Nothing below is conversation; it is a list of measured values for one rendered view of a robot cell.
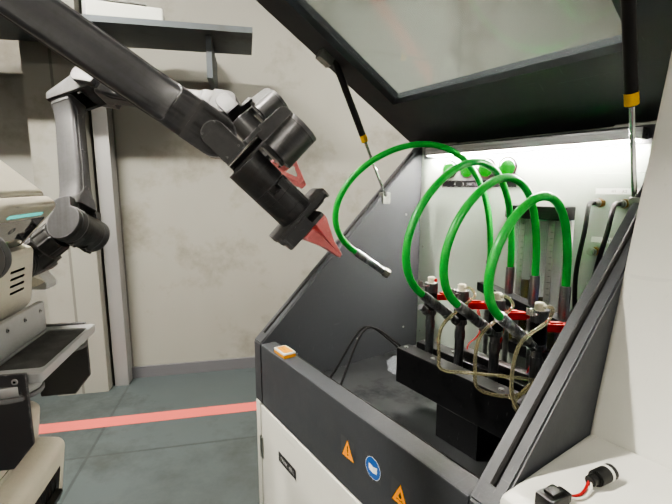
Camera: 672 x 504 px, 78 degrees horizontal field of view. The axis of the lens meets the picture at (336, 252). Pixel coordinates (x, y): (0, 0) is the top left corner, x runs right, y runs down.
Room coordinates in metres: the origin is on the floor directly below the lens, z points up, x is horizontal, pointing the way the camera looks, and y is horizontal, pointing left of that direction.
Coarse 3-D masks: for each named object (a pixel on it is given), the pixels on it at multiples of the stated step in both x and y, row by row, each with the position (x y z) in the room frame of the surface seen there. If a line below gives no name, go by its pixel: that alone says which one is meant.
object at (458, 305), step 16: (496, 176) 0.72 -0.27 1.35; (512, 176) 0.74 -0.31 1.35; (480, 192) 0.69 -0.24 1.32; (528, 192) 0.77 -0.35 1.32; (464, 208) 0.67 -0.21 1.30; (448, 240) 0.66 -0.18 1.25; (448, 256) 0.65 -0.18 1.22; (448, 288) 0.65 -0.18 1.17; (464, 304) 0.68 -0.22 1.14; (480, 320) 0.70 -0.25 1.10
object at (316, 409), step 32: (288, 384) 0.86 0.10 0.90; (320, 384) 0.77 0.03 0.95; (288, 416) 0.86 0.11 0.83; (320, 416) 0.75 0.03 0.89; (352, 416) 0.67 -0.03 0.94; (384, 416) 0.65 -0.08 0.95; (320, 448) 0.75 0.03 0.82; (384, 448) 0.60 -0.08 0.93; (416, 448) 0.57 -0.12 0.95; (352, 480) 0.67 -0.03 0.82; (384, 480) 0.60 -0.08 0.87; (416, 480) 0.54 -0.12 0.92; (448, 480) 0.50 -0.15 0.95
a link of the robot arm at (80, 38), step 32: (0, 0) 0.52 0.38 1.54; (32, 0) 0.53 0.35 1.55; (32, 32) 0.53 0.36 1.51; (64, 32) 0.53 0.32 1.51; (96, 32) 0.54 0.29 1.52; (96, 64) 0.54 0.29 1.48; (128, 64) 0.55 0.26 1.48; (128, 96) 0.55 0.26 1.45; (160, 96) 0.55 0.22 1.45; (192, 96) 0.56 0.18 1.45; (192, 128) 0.56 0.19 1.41
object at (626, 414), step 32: (640, 224) 0.60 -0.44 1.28; (640, 256) 0.58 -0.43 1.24; (640, 288) 0.57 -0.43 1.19; (640, 320) 0.56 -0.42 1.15; (608, 352) 0.58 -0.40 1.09; (640, 352) 0.55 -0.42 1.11; (608, 384) 0.56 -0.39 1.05; (640, 384) 0.53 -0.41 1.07; (608, 416) 0.55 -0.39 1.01; (640, 416) 0.52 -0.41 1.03; (640, 448) 0.51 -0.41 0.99
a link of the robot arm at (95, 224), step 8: (88, 216) 0.93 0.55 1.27; (96, 224) 0.94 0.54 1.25; (88, 232) 0.91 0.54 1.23; (96, 232) 0.93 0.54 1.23; (104, 232) 0.96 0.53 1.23; (56, 240) 0.92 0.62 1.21; (80, 240) 0.91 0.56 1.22; (88, 240) 0.92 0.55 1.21; (96, 240) 0.94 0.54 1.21; (80, 248) 0.93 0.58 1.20; (88, 248) 0.94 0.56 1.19
